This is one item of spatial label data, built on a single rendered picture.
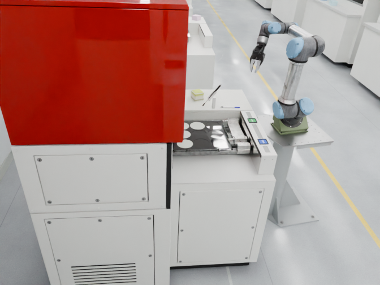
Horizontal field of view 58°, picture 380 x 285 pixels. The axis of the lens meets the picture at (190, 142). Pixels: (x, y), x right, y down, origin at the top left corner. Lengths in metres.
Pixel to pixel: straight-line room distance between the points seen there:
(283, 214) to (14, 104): 2.27
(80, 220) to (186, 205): 0.61
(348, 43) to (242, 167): 4.88
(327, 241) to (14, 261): 2.34
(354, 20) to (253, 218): 4.93
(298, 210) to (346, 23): 4.13
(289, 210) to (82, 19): 2.36
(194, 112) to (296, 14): 6.42
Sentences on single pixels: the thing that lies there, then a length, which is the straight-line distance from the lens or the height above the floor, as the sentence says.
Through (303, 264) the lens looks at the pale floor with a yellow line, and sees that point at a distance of 2.78.
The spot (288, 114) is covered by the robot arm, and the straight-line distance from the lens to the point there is 2.32.
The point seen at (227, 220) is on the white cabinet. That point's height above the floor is 0.51.
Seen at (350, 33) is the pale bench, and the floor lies 0.60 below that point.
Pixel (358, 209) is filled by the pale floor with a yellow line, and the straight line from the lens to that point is 3.41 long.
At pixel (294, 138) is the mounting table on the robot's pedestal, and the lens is 2.50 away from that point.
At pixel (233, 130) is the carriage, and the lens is 2.35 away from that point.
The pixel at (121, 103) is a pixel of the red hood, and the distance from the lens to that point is 1.44.
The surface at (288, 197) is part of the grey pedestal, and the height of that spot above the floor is 0.11.
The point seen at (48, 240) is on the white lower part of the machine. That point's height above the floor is 0.63.
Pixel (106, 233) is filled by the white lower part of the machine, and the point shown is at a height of 0.66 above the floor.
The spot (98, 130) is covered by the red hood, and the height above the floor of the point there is 1.29.
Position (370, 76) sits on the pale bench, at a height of 0.26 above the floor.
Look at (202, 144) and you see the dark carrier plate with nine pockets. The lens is 2.14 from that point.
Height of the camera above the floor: 2.07
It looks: 33 degrees down
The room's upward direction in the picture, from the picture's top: 3 degrees clockwise
